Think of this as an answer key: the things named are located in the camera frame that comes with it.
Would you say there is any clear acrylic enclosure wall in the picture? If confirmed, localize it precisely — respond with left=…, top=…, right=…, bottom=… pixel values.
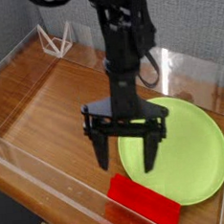
left=0, top=30, right=224, bottom=224

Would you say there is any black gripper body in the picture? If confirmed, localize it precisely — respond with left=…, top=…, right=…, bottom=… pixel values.
left=81, top=73, right=168, bottom=147

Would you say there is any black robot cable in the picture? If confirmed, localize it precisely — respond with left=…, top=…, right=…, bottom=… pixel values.
left=135, top=49, right=163, bottom=90

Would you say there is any red rectangular block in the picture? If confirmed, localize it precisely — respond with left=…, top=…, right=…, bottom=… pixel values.
left=107, top=174, right=181, bottom=224

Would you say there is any black box under table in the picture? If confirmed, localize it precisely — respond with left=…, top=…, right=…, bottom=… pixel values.
left=0, top=191, right=43, bottom=224

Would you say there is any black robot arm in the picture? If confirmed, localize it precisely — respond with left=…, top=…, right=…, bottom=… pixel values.
left=29, top=0, right=168, bottom=171

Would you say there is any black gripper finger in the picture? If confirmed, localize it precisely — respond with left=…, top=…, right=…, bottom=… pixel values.
left=144, top=132, right=161, bottom=172
left=92, top=131, right=109, bottom=170

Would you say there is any clear acrylic corner bracket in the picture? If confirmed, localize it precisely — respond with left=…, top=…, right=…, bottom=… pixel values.
left=36, top=22, right=74, bottom=59

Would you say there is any green round plate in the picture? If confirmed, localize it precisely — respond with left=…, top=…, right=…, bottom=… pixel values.
left=118, top=97, right=224, bottom=206

